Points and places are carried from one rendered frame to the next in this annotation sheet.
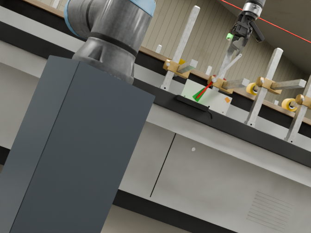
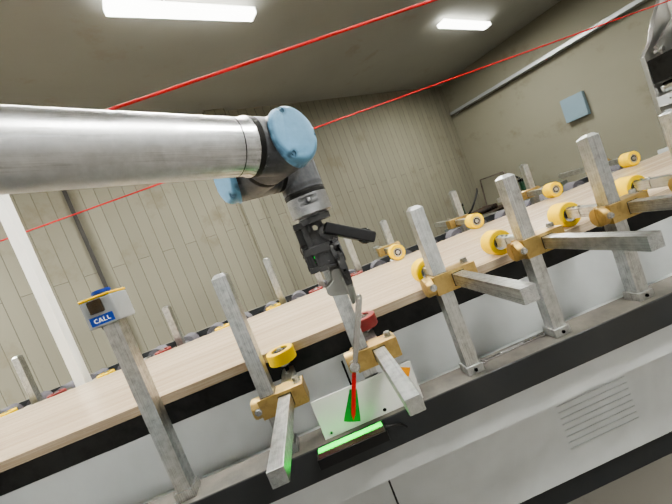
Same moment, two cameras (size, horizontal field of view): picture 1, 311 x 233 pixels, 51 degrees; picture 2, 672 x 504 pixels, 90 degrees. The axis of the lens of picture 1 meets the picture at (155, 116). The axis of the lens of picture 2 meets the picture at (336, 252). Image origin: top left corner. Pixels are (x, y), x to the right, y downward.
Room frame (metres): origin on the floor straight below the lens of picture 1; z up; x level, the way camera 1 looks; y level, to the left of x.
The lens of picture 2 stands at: (0.91, -0.32, 1.17)
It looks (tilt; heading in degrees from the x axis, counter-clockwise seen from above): 4 degrees down; 4
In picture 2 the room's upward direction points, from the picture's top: 21 degrees counter-clockwise
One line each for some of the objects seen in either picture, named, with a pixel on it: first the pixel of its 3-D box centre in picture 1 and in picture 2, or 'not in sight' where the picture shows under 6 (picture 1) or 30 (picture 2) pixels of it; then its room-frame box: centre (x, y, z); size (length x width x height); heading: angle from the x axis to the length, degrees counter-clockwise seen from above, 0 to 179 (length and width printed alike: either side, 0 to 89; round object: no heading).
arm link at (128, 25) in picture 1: (123, 16); not in sight; (0.98, 0.20, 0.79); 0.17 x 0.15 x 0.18; 44
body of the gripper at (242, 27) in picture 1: (244, 26); (320, 243); (1.64, -0.24, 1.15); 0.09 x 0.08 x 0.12; 98
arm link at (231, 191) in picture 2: not in sight; (250, 174); (1.55, -0.18, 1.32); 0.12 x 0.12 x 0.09; 44
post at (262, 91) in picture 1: (263, 89); (445, 295); (1.75, -0.48, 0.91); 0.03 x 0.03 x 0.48; 8
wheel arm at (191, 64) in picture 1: (182, 69); (285, 410); (1.62, -0.04, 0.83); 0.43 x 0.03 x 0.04; 8
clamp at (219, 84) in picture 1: (220, 84); (371, 352); (1.72, -0.26, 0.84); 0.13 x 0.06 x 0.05; 98
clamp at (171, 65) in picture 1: (176, 69); (280, 398); (1.69, -0.01, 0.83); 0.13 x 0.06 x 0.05; 98
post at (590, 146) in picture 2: not in sight; (614, 220); (1.83, -0.98, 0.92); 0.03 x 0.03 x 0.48; 8
